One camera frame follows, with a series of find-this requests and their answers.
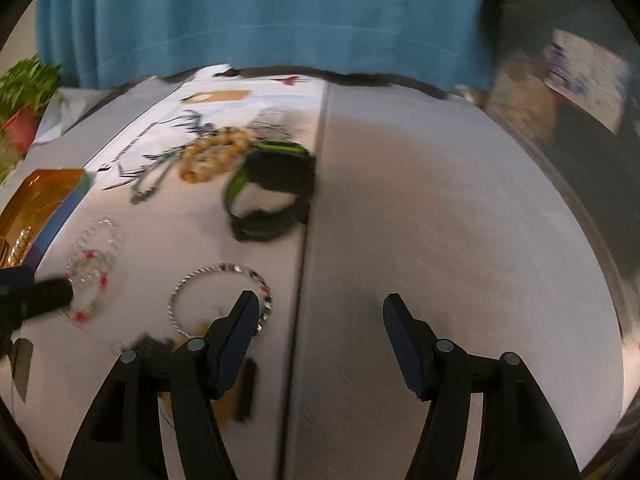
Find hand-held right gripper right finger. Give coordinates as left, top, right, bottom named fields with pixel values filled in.
left=383, top=293, right=583, bottom=480

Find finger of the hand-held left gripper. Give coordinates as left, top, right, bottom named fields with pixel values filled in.
left=0, top=265, right=75, bottom=334

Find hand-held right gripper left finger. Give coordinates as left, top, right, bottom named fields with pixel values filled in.
left=62, top=290, right=261, bottom=480

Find red clear bead bracelet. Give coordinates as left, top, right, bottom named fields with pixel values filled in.
left=66, top=249, right=115, bottom=324

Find silver bracelet with coloured beads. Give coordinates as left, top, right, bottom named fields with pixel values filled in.
left=168, top=262, right=274, bottom=339

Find clear crystal bracelet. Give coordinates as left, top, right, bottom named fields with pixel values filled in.
left=67, top=216, right=124, bottom=267

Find orange metal tray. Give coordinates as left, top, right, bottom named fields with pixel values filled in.
left=0, top=168, right=94, bottom=270

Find black green watch band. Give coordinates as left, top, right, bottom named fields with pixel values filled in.
left=222, top=142, right=317, bottom=242

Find green bead necklace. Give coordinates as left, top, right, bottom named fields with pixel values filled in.
left=129, top=144, right=195, bottom=206

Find yellow bead bracelet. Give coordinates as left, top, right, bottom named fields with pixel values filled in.
left=179, top=127, right=257, bottom=184

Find white printed cloth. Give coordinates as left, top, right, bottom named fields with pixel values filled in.
left=0, top=64, right=329, bottom=480

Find grey tablecloth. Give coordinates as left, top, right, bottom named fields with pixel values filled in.
left=0, top=77, right=628, bottom=480

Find potted green plant red pot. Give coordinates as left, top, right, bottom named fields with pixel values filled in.
left=0, top=54, right=65, bottom=183

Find brown cardboard box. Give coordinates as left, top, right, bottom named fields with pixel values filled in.
left=486, top=59, right=557, bottom=137

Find white printed card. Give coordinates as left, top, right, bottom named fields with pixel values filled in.
left=541, top=29, right=632, bottom=134

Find blue curtain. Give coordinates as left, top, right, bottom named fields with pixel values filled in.
left=35, top=0, right=494, bottom=95

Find pearl bead string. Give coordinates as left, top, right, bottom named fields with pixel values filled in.
left=6, top=226, right=35, bottom=267

